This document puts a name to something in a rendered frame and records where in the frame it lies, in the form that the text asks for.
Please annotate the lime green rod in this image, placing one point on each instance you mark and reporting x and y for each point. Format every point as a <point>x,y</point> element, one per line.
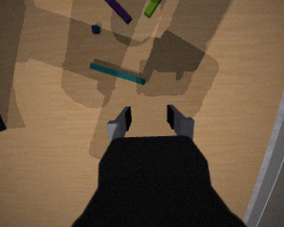
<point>151,8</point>

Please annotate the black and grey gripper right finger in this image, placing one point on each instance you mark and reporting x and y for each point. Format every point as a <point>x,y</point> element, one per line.
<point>179,123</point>

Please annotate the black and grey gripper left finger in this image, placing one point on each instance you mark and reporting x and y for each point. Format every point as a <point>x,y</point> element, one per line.
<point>119,126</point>

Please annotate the purple rod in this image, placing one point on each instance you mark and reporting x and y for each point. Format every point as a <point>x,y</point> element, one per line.
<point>119,10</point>

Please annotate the turquoise rod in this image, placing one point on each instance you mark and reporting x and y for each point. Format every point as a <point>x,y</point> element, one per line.
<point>116,73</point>

